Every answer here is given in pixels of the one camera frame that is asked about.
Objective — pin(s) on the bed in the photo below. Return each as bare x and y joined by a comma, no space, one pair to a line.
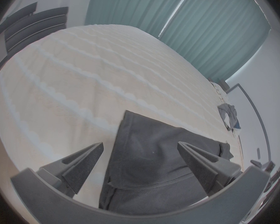
84,78

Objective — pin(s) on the pile of clothes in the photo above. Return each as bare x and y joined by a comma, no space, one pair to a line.
228,115

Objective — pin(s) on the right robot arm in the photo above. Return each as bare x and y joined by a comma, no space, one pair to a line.
256,162

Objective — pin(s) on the black T-shirt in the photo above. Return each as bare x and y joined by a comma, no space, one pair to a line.
149,160

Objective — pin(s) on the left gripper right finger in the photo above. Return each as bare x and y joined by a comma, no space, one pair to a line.
207,169

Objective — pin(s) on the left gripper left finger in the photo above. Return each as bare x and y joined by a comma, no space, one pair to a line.
74,169

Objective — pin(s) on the blue-green curtain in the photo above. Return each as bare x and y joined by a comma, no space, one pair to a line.
130,6
212,31

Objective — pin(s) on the white printed pillow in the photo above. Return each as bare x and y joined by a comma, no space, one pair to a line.
220,94

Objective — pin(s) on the grey bedside table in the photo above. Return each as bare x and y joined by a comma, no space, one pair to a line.
220,84

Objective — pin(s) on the black chest of drawers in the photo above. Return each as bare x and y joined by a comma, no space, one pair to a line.
35,27

